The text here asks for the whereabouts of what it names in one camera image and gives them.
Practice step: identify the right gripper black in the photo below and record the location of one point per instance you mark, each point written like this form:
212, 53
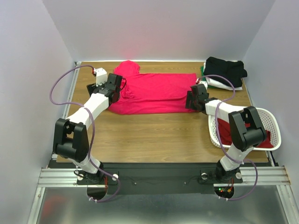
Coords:
191, 100

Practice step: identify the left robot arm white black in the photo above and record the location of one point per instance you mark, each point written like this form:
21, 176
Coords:
70, 134

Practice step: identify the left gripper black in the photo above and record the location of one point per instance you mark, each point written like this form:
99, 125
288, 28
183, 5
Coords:
116, 79

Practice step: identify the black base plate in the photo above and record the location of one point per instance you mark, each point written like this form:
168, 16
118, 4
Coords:
158, 178

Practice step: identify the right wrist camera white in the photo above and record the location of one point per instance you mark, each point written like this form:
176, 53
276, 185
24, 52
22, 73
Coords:
203, 82

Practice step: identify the pink t shirt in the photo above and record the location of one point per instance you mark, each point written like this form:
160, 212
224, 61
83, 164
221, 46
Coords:
150, 93

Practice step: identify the white plastic laundry basket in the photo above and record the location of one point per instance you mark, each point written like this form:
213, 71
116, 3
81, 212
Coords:
269, 122

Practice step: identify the folded black t shirt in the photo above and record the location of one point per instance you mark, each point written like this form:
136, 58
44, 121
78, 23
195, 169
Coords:
232, 71

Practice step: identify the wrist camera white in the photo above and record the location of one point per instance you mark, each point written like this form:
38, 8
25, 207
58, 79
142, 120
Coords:
100, 76
203, 82

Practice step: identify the front aluminium rail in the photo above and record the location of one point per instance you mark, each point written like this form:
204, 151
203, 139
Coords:
55, 177

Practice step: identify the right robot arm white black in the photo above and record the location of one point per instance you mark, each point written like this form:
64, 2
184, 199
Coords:
245, 125

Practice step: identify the folded white t shirt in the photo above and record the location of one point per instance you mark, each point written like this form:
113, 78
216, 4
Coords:
220, 85

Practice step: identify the dark red t shirt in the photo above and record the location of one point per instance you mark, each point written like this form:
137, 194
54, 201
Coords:
225, 135

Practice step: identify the left aluminium rail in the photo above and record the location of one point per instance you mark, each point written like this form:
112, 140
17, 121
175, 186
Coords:
66, 108

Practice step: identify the aluminium rail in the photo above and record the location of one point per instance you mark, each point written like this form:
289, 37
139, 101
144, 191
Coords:
55, 177
66, 108

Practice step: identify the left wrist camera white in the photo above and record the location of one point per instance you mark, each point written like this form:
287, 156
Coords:
100, 76

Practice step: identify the folded green t shirt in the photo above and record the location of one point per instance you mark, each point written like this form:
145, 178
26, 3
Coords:
207, 80

